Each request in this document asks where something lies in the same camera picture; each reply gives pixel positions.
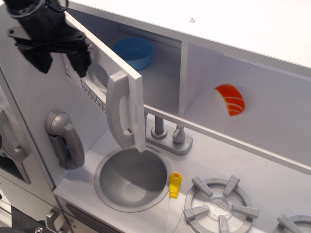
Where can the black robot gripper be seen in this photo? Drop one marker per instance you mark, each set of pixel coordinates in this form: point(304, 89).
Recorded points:
point(45, 25)

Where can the white microwave door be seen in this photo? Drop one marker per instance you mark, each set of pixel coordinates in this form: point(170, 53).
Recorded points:
point(123, 99)

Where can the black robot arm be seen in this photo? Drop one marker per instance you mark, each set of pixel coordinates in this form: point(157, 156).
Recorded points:
point(43, 30)

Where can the grey toy telephone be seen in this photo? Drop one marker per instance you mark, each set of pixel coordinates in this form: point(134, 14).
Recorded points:
point(65, 140)

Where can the blue plastic bowl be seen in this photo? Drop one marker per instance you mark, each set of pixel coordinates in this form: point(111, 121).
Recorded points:
point(137, 52)

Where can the grey toy sink basin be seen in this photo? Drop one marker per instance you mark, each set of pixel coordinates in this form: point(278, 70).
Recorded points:
point(132, 181)

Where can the grey toy faucet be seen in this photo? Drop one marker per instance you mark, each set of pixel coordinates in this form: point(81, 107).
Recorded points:
point(172, 139)

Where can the white toy kitchen cabinet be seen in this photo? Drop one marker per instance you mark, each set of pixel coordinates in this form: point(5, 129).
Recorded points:
point(262, 47)

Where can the salmon sushi toy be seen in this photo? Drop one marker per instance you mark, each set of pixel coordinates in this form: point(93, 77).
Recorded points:
point(229, 99)

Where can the grey toy stove burner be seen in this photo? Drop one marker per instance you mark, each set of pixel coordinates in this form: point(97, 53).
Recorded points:
point(218, 205)

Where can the grey fridge door handle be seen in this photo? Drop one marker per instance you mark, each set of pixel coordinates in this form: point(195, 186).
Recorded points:
point(9, 144)

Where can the grey oven handle bracket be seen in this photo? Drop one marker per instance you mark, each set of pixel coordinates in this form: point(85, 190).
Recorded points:
point(51, 217)

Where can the yellow handled toy knife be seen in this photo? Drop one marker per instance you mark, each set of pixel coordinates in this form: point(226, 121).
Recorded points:
point(175, 206)

